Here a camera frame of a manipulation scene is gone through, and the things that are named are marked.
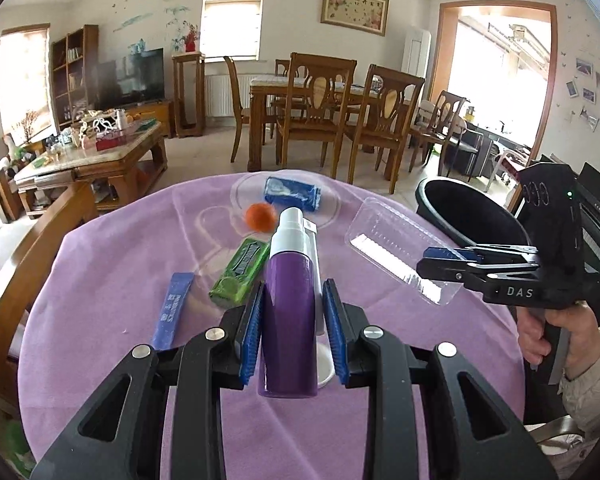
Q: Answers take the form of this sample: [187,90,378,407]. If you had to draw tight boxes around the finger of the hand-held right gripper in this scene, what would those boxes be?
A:
[416,255,541,283]
[424,244,539,263]

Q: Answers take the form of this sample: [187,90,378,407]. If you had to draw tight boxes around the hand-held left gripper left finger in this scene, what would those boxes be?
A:
[30,282,267,480]

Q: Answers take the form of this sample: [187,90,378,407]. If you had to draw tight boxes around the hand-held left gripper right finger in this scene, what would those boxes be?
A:
[322,279,558,480]

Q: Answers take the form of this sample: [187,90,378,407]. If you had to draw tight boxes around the purple spray bottle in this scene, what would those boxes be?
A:
[256,207,321,400]

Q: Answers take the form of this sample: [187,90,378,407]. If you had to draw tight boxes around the black trash bin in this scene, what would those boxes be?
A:
[415,176,531,256]

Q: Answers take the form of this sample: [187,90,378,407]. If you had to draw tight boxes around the clear plastic tray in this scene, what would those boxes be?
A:
[345,197,463,307]

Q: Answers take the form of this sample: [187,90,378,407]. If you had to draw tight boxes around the person's right forearm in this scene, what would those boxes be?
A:
[560,322,600,461]

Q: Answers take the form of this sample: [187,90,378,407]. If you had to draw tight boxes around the person's right hand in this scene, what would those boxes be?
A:
[517,302,600,381]

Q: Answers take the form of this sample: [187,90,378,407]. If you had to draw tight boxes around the green gum packet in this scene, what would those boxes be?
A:
[209,237,272,308]

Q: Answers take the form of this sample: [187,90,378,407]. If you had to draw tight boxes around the blue stick sachet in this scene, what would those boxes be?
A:
[151,272,195,351]

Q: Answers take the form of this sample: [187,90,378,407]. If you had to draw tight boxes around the small orange fruit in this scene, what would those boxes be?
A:
[245,203,277,232]

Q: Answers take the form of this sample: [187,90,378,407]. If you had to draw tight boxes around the clear round plastic plate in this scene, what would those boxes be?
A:
[230,172,341,233]

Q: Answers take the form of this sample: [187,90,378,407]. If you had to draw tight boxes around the purple tablecloth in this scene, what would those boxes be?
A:
[17,169,526,480]

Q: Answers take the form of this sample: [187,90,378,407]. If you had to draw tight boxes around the blue tissue packet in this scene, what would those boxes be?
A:
[262,176,322,213]

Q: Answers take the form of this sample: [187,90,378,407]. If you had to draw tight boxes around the white standing air conditioner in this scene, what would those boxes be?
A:
[402,27,432,79]

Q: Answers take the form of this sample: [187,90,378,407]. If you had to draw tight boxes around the wooden dining table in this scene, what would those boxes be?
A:
[247,75,416,173]

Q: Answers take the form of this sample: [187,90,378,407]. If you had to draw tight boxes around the marble top coffee table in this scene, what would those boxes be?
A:
[14,120,169,212]

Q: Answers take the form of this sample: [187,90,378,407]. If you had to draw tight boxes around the wooden sofa with white cushions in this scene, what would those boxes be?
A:
[0,180,101,411]

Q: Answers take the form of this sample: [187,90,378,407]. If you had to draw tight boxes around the red flat box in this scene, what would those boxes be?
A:
[96,132,132,152]

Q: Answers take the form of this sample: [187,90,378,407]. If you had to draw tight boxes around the wooden television stand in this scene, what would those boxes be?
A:
[115,100,174,139]

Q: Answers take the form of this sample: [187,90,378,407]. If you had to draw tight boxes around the tall wooden plant stand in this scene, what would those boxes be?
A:
[172,52,206,139]

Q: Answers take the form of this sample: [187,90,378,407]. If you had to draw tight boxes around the green plastic object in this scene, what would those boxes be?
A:
[0,420,37,467]

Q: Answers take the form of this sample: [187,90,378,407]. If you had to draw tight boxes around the wide floral framed picture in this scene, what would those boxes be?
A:
[321,0,388,37]

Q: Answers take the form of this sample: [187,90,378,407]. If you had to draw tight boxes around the black flat television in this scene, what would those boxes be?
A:
[96,49,165,107]

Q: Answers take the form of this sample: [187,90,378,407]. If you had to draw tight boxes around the red vase with plant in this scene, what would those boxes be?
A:
[181,22,202,54]

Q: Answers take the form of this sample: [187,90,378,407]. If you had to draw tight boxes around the dried flower branches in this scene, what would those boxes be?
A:
[17,110,41,144]

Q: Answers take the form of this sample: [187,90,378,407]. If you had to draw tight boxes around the wooden bookshelf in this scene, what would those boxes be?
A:
[50,25,101,127]

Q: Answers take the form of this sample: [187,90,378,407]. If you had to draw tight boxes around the window with blind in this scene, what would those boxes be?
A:
[0,24,52,134]
[200,0,267,62]

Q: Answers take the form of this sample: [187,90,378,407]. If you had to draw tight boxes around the group of wall photos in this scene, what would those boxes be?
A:
[565,57,600,142]

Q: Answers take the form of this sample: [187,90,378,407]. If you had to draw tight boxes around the wooden door frame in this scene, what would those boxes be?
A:
[439,1,558,183]

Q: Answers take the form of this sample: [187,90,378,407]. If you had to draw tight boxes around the white wall radiator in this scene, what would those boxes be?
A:
[205,74,253,117]

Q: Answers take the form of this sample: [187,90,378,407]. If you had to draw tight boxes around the white wire basket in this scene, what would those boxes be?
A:
[79,110,118,141]

